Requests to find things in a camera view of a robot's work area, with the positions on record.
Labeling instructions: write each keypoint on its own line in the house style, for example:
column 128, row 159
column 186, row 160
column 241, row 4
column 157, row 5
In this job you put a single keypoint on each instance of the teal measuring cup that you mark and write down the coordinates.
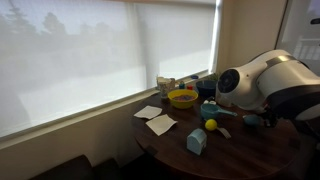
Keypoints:
column 210, row 111

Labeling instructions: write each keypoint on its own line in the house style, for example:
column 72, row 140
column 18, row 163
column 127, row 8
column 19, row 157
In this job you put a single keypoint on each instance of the large white roller blind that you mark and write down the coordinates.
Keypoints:
column 83, row 60

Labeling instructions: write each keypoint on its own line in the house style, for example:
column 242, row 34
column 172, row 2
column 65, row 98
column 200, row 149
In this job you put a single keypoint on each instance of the blue bottle cap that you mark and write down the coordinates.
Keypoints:
column 194, row 77

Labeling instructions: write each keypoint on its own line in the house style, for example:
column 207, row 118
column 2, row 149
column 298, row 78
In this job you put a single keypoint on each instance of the dark blue bowl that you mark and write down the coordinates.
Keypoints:
column 206, row 88

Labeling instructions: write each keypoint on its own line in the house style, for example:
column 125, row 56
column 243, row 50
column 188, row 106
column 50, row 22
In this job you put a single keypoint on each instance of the light blue house box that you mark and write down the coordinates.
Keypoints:
column 196, row 141

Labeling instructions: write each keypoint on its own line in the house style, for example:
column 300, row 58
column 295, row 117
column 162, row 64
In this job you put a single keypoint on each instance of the dark chair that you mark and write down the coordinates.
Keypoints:
column 66, row 170

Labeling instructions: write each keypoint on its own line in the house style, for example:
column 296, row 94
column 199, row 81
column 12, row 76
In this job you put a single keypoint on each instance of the white paper napkin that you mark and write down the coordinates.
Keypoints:
column 161, row 124
column 148, row 112

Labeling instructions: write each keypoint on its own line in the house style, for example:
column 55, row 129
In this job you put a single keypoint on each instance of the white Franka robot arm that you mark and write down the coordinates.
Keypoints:
column 286, row 76

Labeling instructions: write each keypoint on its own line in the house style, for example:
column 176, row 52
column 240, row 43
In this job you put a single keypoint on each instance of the small blue block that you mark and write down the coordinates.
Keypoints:
column 182, row 85

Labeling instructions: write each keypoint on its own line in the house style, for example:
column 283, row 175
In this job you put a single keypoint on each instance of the yellow plastic bowl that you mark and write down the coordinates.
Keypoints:
column 182, row 101

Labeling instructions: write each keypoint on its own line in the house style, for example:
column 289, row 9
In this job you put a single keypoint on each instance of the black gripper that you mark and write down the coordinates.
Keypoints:
column 269, row 114

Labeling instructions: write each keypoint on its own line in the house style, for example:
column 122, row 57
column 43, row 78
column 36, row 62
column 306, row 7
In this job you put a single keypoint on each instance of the round dark wooden table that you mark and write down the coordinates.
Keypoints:
column 240, row 156

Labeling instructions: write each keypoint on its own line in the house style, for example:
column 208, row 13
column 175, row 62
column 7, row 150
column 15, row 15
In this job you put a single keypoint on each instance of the small white plastic piece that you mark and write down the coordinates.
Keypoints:
column 210, row 100

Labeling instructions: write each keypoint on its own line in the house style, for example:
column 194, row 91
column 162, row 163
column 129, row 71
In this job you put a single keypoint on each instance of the small green plant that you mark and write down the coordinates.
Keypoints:
column 214, row 77

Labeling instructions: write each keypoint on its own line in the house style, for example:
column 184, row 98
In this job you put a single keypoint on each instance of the small red block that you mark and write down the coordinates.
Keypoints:
column 190, row 87

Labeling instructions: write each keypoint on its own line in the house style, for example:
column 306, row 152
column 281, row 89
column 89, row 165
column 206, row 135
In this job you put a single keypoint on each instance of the blue plastic scoop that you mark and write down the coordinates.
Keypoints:
column 251, row 120

